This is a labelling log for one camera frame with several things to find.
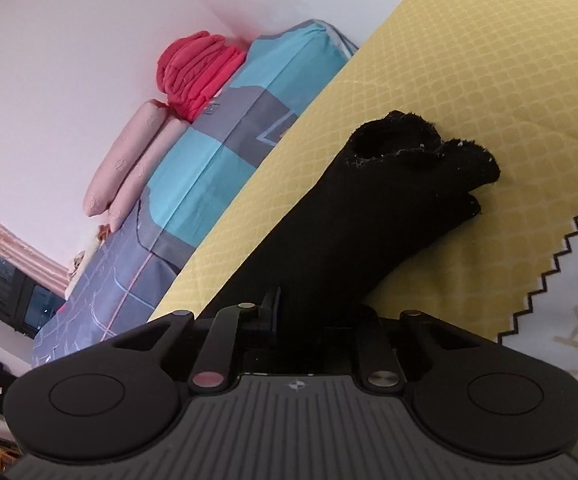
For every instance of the teal and grey patterned quilt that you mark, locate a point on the teal and grey patterned quilt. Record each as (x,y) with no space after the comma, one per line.
(229,125)

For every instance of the pink curtain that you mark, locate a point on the pink curtain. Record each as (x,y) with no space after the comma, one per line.
(24,252)

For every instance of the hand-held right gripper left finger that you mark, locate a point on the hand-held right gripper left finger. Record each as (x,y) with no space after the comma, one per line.
(269,321)

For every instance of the red folded cloth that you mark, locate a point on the red folded cloth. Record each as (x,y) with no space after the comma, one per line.
(196,70)

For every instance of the pink roll pillow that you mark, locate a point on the pink roll pillow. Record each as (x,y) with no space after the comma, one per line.
(141,180)
(121,157)

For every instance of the dark window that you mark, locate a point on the dark window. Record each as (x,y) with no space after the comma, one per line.
(4,290)

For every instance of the black pants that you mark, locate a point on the black pants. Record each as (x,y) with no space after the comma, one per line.
(369,200)

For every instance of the blue plaid quilt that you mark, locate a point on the blue plaid quilt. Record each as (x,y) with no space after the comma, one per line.
(114,280)

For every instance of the yellow and white blanket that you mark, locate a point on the yellow and white blanket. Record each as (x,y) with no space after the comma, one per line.
(469,60)

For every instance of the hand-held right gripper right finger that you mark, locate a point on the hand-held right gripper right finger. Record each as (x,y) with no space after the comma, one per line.
(370,342)

